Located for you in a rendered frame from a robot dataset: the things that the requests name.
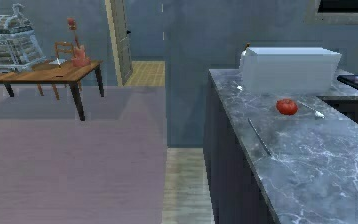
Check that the black and grey camo knife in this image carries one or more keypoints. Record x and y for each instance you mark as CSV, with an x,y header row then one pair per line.
x,y
259,136

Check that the grey room door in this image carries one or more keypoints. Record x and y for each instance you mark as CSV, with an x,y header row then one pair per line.
x,y
122,40

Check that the grey marble kitchen counter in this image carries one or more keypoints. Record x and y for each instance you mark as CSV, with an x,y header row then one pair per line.
x,y
307,160

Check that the dark framed window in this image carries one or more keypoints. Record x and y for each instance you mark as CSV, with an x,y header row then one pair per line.
x,y
342,10

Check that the black stove top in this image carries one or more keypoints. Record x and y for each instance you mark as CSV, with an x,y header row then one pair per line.
x,y
357,82

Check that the red tomato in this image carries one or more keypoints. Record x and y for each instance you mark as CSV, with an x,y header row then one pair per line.
x,y
286,106

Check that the wooden chair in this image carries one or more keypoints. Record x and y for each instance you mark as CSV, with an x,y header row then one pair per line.
x,y
63,50

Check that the wooden table with black legs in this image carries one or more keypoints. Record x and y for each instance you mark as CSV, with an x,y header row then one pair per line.
x,y
47,75

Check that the white box appliance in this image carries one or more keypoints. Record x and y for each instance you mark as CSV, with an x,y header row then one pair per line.
x,y
287,68

